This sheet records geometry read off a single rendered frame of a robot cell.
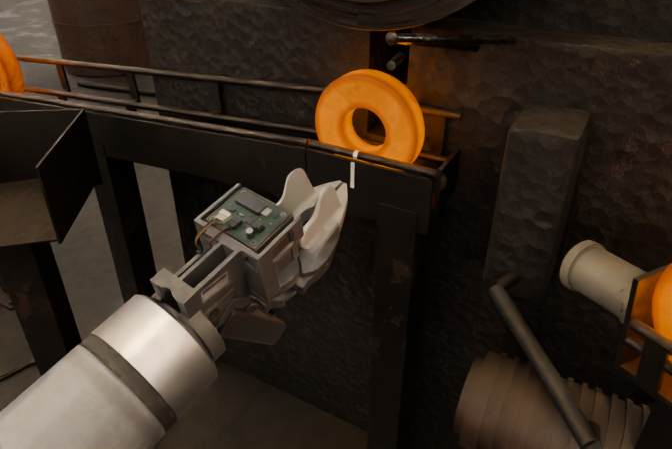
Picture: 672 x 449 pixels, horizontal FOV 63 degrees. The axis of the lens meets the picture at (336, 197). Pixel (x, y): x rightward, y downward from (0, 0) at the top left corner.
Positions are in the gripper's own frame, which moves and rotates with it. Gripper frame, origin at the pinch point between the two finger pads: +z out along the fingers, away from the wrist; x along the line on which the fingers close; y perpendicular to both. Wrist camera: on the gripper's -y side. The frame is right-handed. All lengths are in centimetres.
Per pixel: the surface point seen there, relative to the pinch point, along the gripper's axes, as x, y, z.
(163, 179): 129, -108, 50
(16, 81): 89, -22, 6
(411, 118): 3.4, -4.9, 20.3
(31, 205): 50, -20, -13
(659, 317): -30.4, -7.5, 10.1
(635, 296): -27.7, -5.3, 9.4
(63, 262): 111, -93, -1
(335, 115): 14.2, -7.6, 18.2
